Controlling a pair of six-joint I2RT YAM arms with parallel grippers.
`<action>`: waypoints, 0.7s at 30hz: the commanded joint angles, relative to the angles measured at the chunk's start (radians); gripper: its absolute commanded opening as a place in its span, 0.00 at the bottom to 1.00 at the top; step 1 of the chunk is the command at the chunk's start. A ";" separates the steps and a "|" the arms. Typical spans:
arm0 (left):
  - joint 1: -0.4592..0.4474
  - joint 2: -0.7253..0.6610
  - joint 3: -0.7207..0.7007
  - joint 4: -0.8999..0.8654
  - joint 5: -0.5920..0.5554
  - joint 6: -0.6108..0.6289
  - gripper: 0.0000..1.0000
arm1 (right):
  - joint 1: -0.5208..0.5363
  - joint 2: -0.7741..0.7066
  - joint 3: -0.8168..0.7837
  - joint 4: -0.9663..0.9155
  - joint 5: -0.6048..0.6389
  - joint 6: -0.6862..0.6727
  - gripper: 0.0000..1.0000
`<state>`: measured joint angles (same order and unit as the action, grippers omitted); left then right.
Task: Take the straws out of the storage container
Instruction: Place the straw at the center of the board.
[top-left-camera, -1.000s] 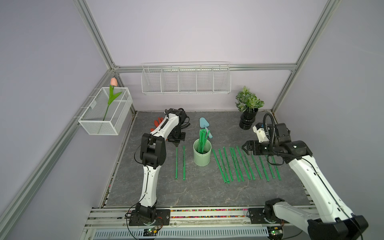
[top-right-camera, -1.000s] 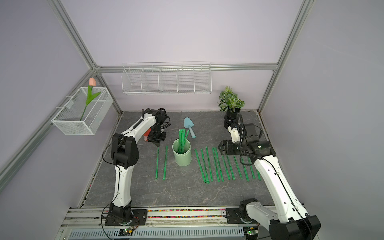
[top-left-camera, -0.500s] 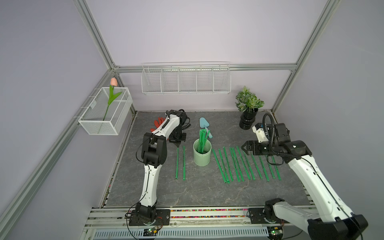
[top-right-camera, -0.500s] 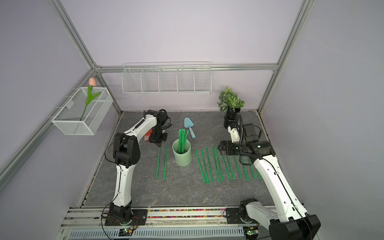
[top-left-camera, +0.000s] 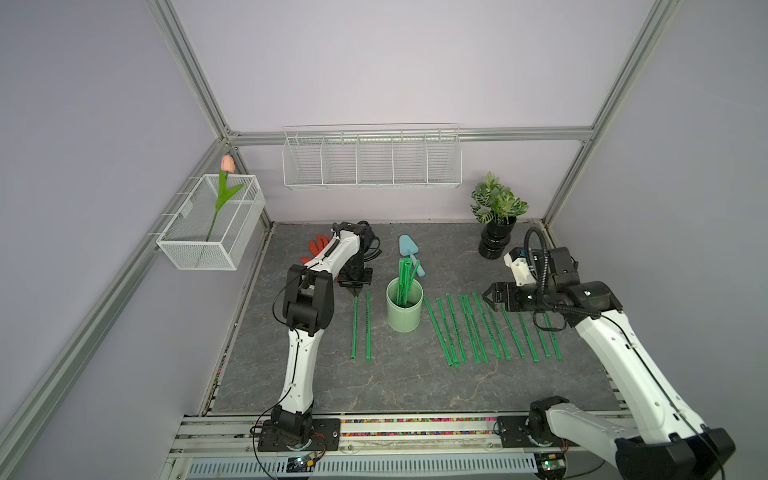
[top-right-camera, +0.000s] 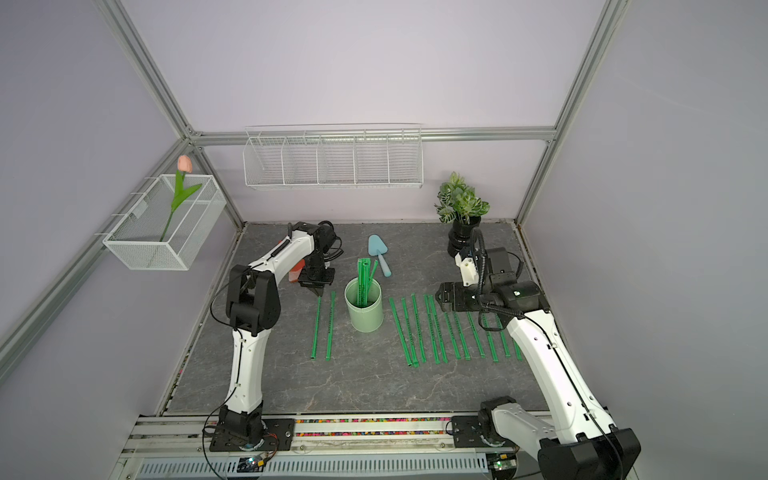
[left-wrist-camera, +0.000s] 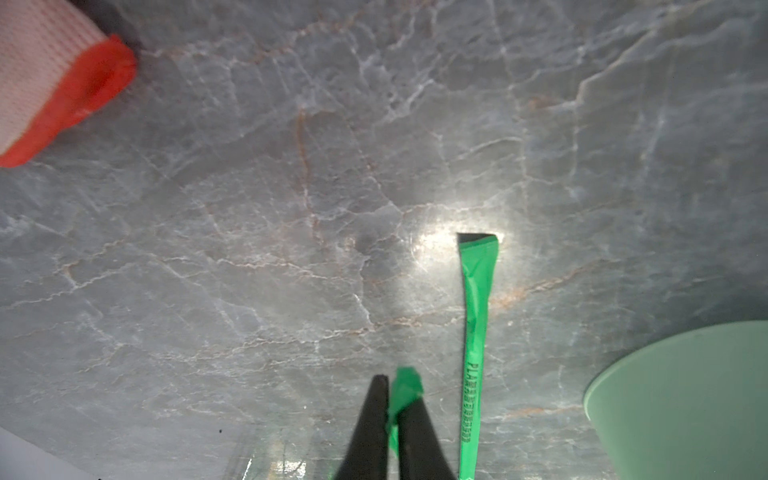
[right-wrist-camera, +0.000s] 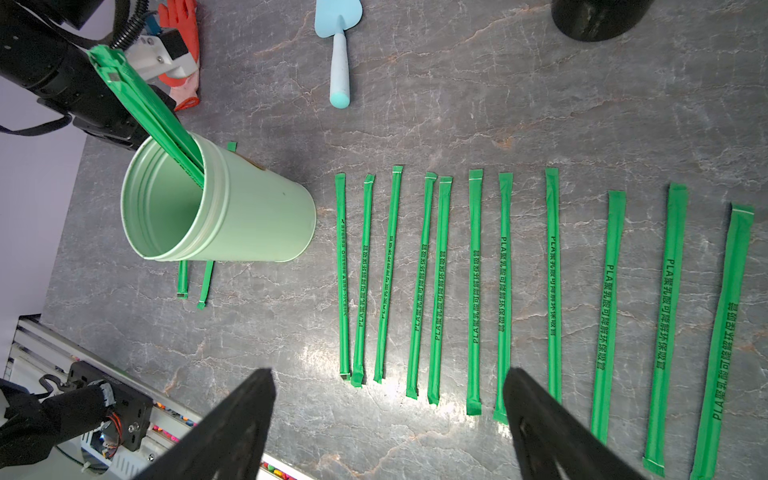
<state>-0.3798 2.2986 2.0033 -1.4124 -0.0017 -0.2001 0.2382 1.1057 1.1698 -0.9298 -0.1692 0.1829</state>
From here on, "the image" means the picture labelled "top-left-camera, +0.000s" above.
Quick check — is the light blue garden trowel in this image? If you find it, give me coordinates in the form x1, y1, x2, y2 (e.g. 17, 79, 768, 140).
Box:
398, 234, 426, 277

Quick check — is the bundle of green wrapped straws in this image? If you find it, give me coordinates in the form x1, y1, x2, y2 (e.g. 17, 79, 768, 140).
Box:
394, 257, 420, 308

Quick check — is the eleventh green straw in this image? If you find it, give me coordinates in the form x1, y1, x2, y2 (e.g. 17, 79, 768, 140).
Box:
543, 312, 563, 361

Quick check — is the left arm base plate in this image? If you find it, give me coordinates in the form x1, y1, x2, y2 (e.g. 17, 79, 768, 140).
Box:
256, 418, 341, 453

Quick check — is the red work glove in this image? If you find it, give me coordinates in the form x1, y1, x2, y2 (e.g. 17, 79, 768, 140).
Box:
301, 235, 332, 264

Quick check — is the light green metal cup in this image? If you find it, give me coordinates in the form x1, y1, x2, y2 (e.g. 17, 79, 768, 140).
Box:
386, 279, 424, 333

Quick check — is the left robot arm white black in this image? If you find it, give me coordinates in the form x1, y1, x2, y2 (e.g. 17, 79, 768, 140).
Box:
267, 220, 377, 446

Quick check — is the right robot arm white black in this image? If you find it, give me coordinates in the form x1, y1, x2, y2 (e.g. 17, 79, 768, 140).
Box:
483, 247, 736, 479

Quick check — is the pink artificial tulip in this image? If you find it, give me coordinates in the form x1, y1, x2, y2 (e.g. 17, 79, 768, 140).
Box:
205, 155, 243, 241

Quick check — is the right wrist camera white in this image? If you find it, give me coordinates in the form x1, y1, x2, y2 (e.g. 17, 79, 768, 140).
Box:
503, 251, 536, 287

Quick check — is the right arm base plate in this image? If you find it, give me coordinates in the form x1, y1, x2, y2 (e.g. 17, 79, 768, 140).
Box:
492, 415, 565, 449

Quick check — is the green plant in black pot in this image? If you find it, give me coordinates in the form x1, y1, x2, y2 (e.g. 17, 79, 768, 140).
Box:
471, 172, 529, 260

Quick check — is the white vented cable duct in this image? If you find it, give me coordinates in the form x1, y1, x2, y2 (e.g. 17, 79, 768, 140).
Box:
186, 453, 538, 479

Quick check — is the thirteenth green straw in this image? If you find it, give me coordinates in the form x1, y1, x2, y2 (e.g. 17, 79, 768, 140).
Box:
350, 295, 359, 360

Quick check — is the twelfth green straw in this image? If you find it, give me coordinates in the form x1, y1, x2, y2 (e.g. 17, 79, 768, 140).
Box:
365, 291, 372, 361

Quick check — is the white mesh side basket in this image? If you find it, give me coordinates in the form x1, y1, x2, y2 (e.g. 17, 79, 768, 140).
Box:
156, 172, 265, 271

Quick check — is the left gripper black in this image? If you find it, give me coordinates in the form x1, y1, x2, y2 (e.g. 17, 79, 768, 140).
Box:
338, 252, 374, 295

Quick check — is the white wire wall shelf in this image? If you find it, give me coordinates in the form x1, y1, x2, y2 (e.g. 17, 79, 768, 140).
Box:
282, 123, 463, 190

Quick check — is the aluminium front rail frame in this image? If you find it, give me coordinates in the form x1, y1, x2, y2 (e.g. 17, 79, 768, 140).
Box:
160, 412, 619, 479

